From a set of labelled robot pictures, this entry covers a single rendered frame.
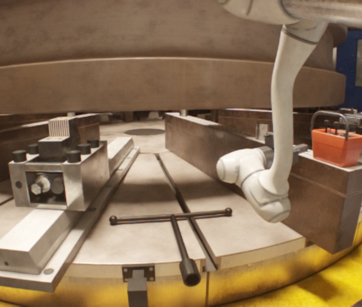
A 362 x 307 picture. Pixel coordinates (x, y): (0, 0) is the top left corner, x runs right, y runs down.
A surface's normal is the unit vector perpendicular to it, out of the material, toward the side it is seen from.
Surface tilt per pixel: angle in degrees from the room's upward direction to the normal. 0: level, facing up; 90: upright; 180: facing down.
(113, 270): 90
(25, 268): 90
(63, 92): 90
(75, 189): 90
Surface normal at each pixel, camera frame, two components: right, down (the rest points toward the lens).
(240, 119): -0.40, 0.22
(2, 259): -0.01, 0.24
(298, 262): 0.37, 0.22
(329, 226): -0.93, 0.09
